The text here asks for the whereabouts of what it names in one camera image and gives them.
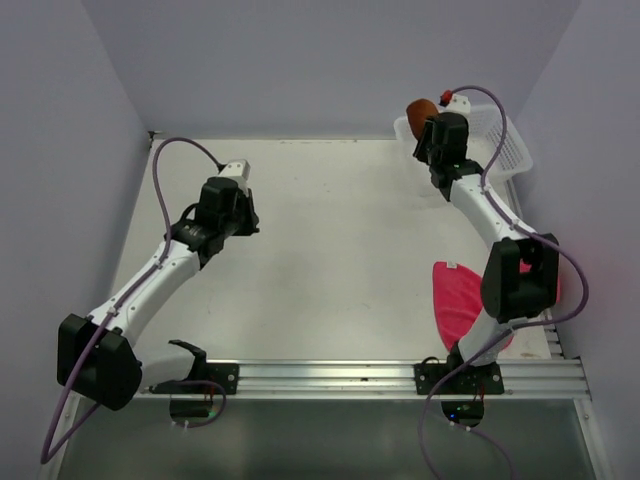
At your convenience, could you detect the brown towel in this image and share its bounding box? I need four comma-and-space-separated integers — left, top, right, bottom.
406, 98, 438, 140

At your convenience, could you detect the pink towel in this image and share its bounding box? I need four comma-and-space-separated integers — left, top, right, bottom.
432, 261, 552, 360

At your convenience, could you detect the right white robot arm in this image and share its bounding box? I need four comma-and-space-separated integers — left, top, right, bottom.
414, 111, 559, 393

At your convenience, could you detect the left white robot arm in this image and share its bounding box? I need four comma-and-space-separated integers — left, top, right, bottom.
57, 161, 258, 411

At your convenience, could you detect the white plastic basket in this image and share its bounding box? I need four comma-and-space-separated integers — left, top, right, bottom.
393, 104, 533, 199

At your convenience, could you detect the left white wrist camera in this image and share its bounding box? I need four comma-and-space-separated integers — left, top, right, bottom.
218, 159, 251, 195

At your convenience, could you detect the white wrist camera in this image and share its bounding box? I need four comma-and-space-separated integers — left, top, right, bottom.
444, 94, 471, 117
218, 159, 251, 195

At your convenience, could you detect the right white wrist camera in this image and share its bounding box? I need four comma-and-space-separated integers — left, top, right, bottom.
444, 94, 471, 117

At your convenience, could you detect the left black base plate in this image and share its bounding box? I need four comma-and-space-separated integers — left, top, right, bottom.
190, 362, 240, 395

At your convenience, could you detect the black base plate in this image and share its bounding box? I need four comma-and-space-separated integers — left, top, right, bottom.
190, 362, 240, 395
413, 357, 505, 396

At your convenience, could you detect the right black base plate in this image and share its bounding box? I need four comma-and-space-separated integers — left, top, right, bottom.
413, 357, 505, 396

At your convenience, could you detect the aluminium mounting rail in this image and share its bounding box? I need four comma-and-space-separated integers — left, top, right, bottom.
139, 355, 594, 401

